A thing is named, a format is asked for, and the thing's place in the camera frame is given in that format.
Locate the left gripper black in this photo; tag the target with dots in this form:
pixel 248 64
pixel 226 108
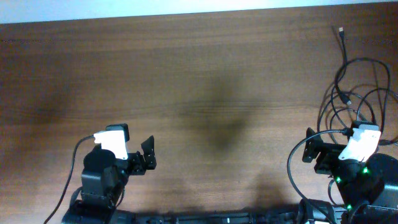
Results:
pixel 138 165

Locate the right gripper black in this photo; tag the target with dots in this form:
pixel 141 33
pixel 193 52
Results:
pixel 329 153

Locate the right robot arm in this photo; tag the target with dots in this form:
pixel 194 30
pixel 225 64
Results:
pixel 364 177

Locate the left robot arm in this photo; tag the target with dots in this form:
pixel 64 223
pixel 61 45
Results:
pixel 104 178

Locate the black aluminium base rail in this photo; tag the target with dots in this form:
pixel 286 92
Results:
pixel 290 214

